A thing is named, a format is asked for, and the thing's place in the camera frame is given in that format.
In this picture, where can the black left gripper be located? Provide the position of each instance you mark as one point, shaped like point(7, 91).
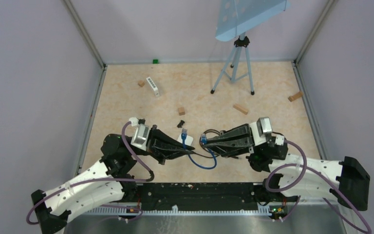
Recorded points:
point(161, 146)

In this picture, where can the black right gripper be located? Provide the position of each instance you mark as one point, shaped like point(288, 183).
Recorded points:
point(242, 133)

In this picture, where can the long white network switch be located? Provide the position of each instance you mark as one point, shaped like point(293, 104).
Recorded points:
point(153, 86)

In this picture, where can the white TP-Link switch box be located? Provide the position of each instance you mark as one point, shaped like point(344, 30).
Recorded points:
point(188, 141)

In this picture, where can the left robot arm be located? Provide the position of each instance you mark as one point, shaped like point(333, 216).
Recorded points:
point(112, 178)

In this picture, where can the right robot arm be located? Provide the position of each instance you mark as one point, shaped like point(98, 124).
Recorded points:
point(294, 174)

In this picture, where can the small black rubber part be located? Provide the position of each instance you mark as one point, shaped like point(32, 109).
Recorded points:
point(180, 124)

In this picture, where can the flat wooden plank block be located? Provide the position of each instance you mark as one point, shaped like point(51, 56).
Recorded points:
point(241, 108)

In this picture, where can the small wooden cube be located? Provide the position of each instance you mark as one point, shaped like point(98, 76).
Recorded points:
point(181, 111)

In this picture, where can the curved wooden block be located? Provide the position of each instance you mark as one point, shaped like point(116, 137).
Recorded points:
point(295, 96)

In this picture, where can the light blue tripod stand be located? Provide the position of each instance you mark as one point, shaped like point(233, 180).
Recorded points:
point(235, 19)

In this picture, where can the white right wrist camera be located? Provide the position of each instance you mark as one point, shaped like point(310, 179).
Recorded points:
point(265, 132)

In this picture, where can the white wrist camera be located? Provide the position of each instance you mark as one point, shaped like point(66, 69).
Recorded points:
point(141, 135)
point(265, 132)

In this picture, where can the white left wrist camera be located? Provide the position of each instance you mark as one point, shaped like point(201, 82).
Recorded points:
point(141, 135)

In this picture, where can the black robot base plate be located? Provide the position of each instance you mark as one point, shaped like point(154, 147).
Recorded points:
point(203, 196)

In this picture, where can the wooden cube near switch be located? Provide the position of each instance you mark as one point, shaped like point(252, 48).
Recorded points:
point(141, 83)

